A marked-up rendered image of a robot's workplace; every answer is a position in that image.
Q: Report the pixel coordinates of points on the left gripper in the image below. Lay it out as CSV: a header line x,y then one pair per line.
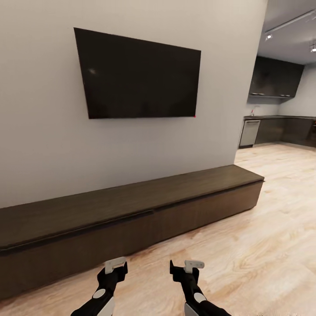
x,y
116,276

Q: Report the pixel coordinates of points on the wall mounted tv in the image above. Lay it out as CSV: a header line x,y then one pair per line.
x,y
125,77

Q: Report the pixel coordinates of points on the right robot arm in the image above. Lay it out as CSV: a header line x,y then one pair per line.
x,y
196,303

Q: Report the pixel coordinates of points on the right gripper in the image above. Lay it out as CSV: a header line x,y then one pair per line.
x,y
180,275

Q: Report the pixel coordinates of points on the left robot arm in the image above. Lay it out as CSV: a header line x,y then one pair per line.
x,y
103,301

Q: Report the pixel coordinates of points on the dishwasher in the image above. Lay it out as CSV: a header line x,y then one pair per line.
x,y
249,133

